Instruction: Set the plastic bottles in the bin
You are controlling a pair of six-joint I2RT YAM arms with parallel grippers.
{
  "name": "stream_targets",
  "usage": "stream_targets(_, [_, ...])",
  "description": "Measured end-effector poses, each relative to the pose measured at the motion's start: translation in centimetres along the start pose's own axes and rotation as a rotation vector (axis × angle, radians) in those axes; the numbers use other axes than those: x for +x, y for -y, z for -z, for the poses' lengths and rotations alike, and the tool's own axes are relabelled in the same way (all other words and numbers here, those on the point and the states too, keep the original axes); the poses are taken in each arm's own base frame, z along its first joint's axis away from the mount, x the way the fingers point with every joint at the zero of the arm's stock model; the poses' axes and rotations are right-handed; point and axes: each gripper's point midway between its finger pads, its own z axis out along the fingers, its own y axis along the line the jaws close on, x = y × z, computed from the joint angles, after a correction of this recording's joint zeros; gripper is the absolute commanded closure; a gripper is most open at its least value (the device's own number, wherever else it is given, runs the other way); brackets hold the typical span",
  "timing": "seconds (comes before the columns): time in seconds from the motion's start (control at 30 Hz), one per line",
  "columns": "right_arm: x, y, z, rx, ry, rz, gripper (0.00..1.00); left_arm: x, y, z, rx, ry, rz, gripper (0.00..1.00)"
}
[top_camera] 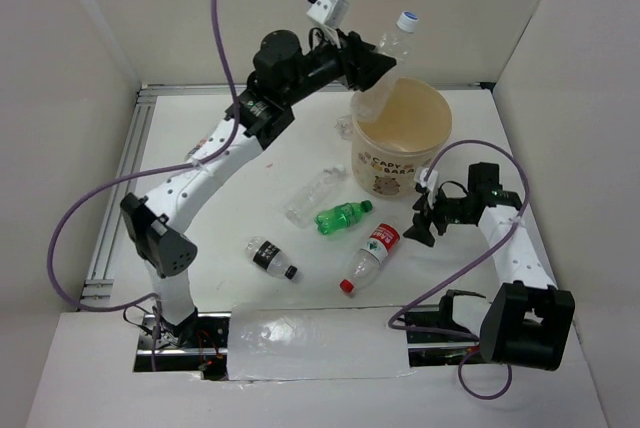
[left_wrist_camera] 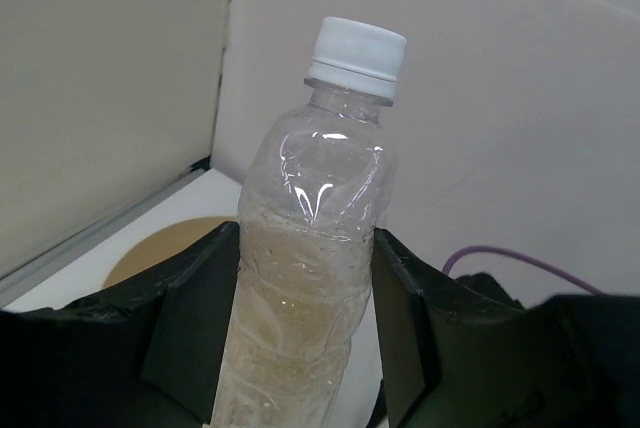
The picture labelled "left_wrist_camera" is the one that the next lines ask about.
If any clear bottle white cap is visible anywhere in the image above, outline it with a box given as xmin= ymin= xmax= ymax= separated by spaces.
xmin=211 ymin=17 xmax=407 ymax=427

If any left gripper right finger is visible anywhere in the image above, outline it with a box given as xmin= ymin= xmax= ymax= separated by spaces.
xmin=371 ymin=229 xmax=639 ymax=427

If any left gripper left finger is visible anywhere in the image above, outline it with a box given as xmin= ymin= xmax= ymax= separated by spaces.
xmin=1 ymin=222 xmax=239 ymax=427

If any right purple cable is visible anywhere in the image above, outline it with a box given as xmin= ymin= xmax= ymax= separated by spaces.
xmin=442 ymin=245 xmax=604 ymax=297

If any cream capybara plastic bin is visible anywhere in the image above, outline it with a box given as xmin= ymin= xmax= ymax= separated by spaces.
xmin=102 ymin=216 xmax=234 ymax=288

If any aluminium frame rail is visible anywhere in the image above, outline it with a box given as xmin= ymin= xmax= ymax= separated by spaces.
xmin=1 ymin=156 xmax=211 ymax=306

